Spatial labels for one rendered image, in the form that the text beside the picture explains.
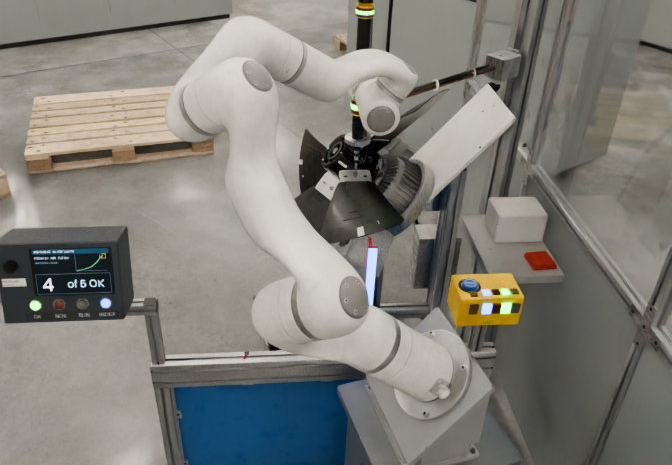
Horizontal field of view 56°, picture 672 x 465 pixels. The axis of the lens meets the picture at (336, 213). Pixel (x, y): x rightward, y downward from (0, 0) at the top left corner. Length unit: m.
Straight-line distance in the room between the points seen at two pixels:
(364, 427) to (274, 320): 0.44
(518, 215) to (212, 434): 1.16
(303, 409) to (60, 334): 1.62
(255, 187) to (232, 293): 2.21
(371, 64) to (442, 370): 0.63
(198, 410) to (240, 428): 0.14
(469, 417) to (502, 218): 0.94
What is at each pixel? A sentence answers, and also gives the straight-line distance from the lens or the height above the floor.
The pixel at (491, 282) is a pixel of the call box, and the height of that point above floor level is 1.07.
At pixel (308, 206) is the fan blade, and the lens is 1.88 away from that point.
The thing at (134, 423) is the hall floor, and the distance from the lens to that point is 2.73.
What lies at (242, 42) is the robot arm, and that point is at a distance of 1.15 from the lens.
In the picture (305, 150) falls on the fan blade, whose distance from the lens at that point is 2.14.
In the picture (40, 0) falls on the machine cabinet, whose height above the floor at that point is 0.42.
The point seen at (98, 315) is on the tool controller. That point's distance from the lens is 1.52.
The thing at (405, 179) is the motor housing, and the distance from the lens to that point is 1.84.
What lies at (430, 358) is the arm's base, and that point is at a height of 1.17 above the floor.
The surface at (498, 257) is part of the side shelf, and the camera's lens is 2.11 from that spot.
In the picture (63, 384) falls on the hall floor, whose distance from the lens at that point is 2.96.
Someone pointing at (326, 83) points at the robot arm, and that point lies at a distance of 1.28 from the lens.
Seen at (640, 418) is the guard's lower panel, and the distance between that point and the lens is 1.89.
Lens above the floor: 2.05
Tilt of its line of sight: 32 degrees down
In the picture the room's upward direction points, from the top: 2 degrees clockwise
